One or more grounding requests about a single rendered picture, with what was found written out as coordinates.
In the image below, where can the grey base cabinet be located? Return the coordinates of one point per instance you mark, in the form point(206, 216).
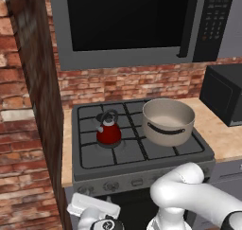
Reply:
point(228, 181)

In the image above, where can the grey gas stove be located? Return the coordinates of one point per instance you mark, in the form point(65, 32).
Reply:
point(126, 158)

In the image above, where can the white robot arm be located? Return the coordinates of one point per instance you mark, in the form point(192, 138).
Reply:
point(189, 196)

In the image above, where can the grey stove knob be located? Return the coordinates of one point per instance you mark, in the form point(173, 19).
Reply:
point(85, 190)
point(111, 186)

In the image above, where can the black toaster oven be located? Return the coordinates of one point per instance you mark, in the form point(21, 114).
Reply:
point(222, 93)

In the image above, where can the black oven door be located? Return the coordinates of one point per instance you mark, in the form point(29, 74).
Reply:
point(135, 207)

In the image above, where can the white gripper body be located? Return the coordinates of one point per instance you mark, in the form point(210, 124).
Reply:
point(91, 203)

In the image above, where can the dark wooden tall cabinet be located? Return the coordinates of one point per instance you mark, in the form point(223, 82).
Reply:
point(38, 82)

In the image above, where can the black microwave door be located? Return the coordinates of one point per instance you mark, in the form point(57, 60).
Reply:
point(126, 19)

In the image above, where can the grey microwave oven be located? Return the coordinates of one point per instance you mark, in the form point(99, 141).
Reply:
point(126, 58)

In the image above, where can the red kettle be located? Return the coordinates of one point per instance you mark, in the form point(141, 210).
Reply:
point(108, 133)

